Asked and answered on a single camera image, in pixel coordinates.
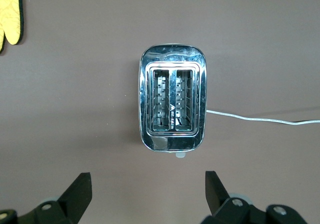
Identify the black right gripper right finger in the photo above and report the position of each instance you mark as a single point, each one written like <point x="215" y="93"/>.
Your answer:
<point x="232" y="212"/>

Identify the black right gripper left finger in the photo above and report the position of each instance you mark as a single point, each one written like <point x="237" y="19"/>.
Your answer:
<point x="65" y="209"/>

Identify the chrome and beige toaster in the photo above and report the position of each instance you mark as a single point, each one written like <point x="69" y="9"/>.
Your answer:
<point x="172" y="139"/>

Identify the brown table cover sheet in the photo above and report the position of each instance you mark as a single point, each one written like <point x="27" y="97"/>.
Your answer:
<point x="75" y="109"/>

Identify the yellow quilted oven mitt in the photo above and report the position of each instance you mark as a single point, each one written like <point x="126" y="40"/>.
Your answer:
<point x="11" y="14"/>

